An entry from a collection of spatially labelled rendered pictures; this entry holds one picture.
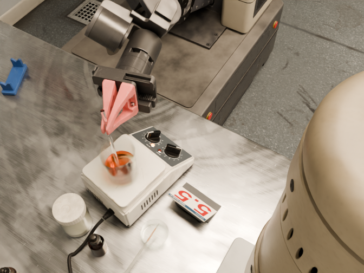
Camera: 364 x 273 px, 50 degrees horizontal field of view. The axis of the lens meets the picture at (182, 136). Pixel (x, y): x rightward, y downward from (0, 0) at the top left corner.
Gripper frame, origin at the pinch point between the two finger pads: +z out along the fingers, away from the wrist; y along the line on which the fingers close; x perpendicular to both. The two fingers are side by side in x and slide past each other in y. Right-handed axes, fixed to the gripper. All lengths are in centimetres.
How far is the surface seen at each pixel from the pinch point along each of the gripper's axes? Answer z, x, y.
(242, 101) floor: -95, 101, 16
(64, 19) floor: -128, 101, -95
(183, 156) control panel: -10.8, 21.8, 9.1
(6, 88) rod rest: -19.6, 23.8, -38.1
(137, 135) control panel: -11.9, 19.6, -1.3
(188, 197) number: -2.8, 23.7, 12.2
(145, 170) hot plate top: -3.0, 16.9, 3.8
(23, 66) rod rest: -28, 25, -38
